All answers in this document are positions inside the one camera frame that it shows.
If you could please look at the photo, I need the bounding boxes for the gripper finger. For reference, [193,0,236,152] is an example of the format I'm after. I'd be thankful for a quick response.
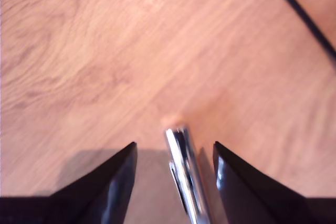
[49,141,139,224]
[212,141,307,224]

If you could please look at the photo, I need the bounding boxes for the metallic silver laser pointer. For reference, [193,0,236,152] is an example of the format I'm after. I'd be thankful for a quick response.
[164,123,215,224]

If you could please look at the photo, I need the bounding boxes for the thick black cable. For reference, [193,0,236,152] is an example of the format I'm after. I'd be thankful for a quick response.
[262,0,336,63]

